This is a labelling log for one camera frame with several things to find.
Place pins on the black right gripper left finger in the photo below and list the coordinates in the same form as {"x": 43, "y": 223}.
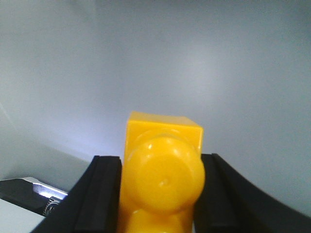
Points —
{"x": 92, "y": 205}

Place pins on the yellow toy building block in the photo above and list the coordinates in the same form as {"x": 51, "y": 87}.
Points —
{"x": 162, "y": 174}

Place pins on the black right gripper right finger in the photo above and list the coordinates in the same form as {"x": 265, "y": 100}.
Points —
{"x": 230, "y": 203}

